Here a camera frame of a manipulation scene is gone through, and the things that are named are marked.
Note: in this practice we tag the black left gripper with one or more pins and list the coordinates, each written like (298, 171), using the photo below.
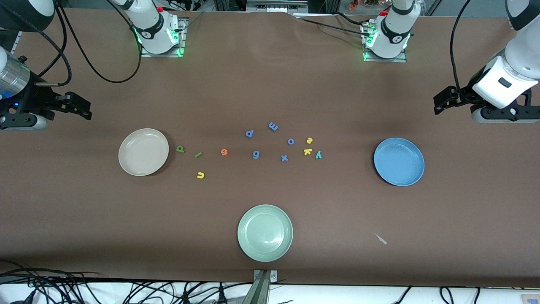
(465, 93)

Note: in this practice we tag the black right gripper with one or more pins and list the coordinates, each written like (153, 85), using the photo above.
(33, 99)

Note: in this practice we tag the beige round plate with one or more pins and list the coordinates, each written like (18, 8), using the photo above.
(143, 152)

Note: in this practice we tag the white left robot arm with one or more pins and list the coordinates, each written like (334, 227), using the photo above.
(392, 33)

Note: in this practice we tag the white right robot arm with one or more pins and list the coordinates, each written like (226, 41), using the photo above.
(152, 31)

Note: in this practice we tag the blue round plate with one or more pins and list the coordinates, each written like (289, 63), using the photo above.
(398, 161)

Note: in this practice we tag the orange artificial flowers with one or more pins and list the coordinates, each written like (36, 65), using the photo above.
(353, 4)

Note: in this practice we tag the white paper scrap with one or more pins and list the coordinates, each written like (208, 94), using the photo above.
(382, 240)

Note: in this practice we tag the blue letter m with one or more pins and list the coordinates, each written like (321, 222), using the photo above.
(273, 126)

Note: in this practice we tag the brown table cover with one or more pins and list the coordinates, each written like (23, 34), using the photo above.
(270, 84)

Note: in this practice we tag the tan cardboard box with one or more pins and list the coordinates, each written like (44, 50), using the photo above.
(530, 299)

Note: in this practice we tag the green round plate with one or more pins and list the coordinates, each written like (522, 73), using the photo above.
(265, 233)

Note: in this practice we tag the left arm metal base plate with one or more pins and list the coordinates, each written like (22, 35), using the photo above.
(386, 60)

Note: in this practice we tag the aluminium frame rail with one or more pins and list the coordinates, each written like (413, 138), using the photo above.
(17, 42)

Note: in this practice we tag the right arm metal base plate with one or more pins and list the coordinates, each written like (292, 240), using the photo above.
(164, 55)

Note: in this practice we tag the aluminium frame crossbar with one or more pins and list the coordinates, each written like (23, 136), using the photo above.
(274, 6)

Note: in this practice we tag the metal bracket at table edge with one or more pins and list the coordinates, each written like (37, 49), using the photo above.
(262, 287)

